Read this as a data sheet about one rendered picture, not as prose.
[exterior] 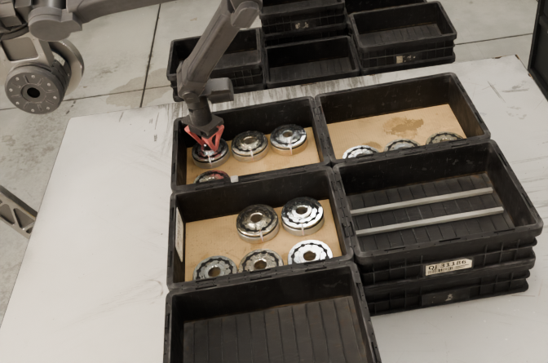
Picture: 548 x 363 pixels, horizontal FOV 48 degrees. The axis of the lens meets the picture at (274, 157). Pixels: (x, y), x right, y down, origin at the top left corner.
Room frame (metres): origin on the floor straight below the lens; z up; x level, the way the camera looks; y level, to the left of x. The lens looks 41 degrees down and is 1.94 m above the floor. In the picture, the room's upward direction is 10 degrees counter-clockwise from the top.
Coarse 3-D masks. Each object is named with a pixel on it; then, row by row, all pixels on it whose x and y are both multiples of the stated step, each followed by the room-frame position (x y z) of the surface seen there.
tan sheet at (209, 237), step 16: (192, 224) 1.09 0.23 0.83; (208, 224) 1.08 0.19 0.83; (224, 224) 1.07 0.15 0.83; (192, 240) 1.04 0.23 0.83; (208, 240) 1.03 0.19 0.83; (224, 240) 1.02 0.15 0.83; (240, 240) 1.01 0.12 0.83; (272, 240) 0.99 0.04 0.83; (288, 240) 0.98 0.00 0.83; (304, 240) 0.98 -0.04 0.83; (320, 240) 0.97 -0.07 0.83; (336, 240) 0.96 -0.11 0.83; (192, 256) 0.99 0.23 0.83; (208, 256) 0.98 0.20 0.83; (240, 256) 0.96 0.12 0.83; (336, 256) 0.91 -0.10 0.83; (192, 272) 0.94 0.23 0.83
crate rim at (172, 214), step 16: (272, 176) 1.11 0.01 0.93; (288, 176) 1.10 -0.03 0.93; (176, 192) 1.11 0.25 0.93; (192, 192) 1.10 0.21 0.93; (336, 192) 1.02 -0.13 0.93; (336, 208) 0.96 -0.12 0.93; (352, 256) 0.82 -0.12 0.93; (240, 272) 0.83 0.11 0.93; (256, 272) 0.82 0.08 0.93; (272, 272) 0.82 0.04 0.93; (176, 288) 0.82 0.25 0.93
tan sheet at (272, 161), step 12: (312, 132) 1.37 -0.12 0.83; (228, 144) 1.38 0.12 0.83; (312, 144) 1.32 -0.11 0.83; (276, 156) 1.30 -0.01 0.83; (288, 156) 1.29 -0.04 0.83; (300, 156) 1.28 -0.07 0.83; (312, 156) 1.27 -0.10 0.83; (192, 168) 1.31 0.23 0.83; (216, 168) 1.29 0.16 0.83; (228, 168) 1.28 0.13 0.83; (240, 168) 1.27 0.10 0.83; (252, 168) 1.26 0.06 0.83; (264, 168) 1.25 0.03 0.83; (276, 168) 1.25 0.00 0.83; (192, 180) 1.26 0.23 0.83
